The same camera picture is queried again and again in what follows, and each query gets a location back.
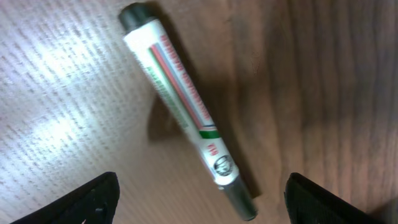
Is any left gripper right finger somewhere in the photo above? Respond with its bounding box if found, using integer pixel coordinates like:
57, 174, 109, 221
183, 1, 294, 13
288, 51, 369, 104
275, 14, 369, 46
284, 172, 380, 224

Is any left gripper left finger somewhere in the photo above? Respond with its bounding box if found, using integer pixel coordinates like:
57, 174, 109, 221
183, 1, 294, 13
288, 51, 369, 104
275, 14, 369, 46
12, 172, 120, 224

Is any black whiteboard marker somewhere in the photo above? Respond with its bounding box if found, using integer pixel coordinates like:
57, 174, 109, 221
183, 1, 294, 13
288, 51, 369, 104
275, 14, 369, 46
118, 2, 257, 221

